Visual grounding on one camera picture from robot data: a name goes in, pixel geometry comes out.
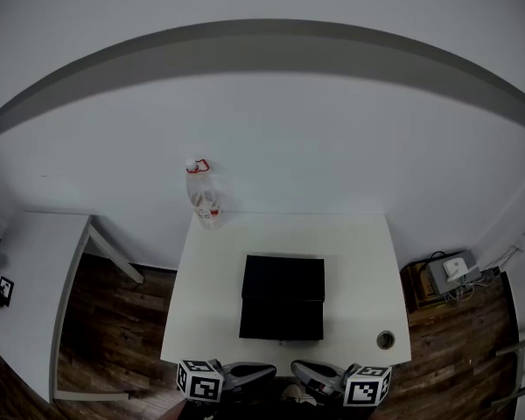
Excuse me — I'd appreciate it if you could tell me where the square black white printed tag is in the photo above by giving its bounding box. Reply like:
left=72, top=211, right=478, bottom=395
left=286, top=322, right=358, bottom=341
left=0, top=276, right=16, bottom=308

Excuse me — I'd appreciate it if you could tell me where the person's white shoe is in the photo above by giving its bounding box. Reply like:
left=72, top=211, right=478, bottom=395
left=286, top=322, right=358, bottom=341
left=281, top=382, right=308, bottom=405

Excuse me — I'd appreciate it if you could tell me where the brown cardboard box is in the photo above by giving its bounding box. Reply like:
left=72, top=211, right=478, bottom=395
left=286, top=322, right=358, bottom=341
left=399, top=262, right=443, bottom=313

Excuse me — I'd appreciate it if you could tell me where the grey metal rack frame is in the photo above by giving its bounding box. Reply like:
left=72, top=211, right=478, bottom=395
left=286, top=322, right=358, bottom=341
left=491, top=332, right=525, bottom=407

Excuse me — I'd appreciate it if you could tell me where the white router device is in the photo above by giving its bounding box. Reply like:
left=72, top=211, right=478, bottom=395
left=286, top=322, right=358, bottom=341
left=441, top=256, right=469, bottom=284

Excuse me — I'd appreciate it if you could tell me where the grey metal box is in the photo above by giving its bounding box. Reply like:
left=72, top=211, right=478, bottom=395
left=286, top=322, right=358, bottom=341
left=424, top=251, right=483, bottom=298

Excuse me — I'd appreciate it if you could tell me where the black plastic tray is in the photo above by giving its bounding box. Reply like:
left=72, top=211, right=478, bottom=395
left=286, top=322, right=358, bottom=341
left=238, top=296, right=326, bottom=347

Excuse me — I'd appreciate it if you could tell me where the clear plastic bottle red handle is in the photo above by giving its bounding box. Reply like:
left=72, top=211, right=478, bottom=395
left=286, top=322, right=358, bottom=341
left=184, top=157, right=224, bottom=232

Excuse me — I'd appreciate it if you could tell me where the white cable bundle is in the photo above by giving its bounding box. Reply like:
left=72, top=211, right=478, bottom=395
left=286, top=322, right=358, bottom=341
left=443, top=272, right=503, bottom=309

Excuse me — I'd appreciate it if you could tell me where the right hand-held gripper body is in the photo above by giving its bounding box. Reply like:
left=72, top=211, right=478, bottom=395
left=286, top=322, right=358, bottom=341
left=318, top=363, right=394, bottom=409

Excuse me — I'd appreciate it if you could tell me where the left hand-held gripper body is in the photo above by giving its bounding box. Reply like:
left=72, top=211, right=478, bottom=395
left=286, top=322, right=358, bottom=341
left=176, top=358, right=238, bottom=403

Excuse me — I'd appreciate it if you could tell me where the black rectangular box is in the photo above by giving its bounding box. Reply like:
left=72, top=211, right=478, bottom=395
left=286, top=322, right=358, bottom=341
left=241, top=254, right=326, bottom=305

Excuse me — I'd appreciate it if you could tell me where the round desk cable grommet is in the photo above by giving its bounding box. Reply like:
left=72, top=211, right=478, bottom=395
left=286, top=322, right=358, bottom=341
left=375, top=330, right=396, bottom=351

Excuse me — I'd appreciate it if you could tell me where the white side table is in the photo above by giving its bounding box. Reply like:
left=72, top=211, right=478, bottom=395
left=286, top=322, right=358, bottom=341
left=0, top=209, right=146, bottom=405

